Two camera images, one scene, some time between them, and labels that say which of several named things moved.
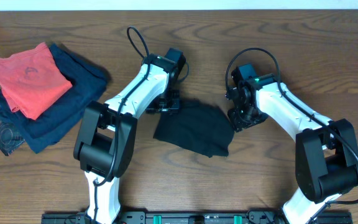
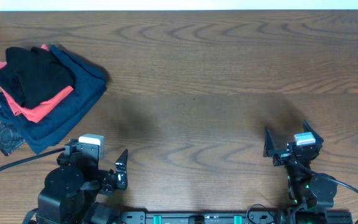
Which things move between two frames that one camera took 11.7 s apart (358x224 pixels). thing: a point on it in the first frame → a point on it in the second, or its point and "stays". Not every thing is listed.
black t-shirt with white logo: [200, 126] → [34, 74]
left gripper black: [174, 108] → [107, 184]
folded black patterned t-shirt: [5, 134] stays
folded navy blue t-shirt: [88, 82] stays
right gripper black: [237, 123] → [282, 155]
